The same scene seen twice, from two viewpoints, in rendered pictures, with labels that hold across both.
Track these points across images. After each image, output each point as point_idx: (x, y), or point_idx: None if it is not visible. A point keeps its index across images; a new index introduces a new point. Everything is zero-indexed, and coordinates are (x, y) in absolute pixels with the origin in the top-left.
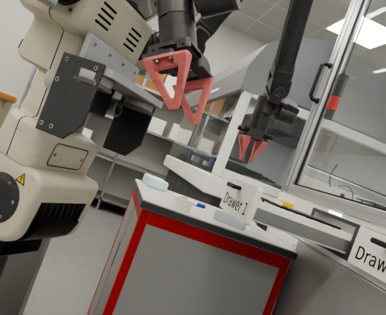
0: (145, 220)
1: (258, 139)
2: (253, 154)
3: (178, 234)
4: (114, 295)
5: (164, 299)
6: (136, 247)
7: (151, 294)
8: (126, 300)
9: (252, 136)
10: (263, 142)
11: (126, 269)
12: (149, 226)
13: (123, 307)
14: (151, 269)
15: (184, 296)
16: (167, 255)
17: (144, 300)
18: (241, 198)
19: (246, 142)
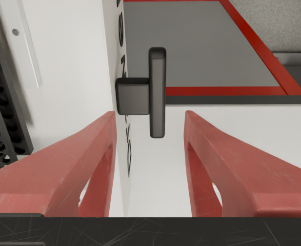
0: (288, 89)
1: (120, 217)
2: (97, 189)
3: (207, 86)
4: (249, 31)
5: (176, 38)
6: (267, 62)
7: (200, 38)
8: (229, 31)
9: (244, 219)
10: (33, 198)
11: (257, 47)
12: (271, 85)
13: (226, 28)
14: (219, 52)
15: (148, 43)
16: (205, 66)
17: (203, 34)
18: (115, 21)
19: (253, 156)
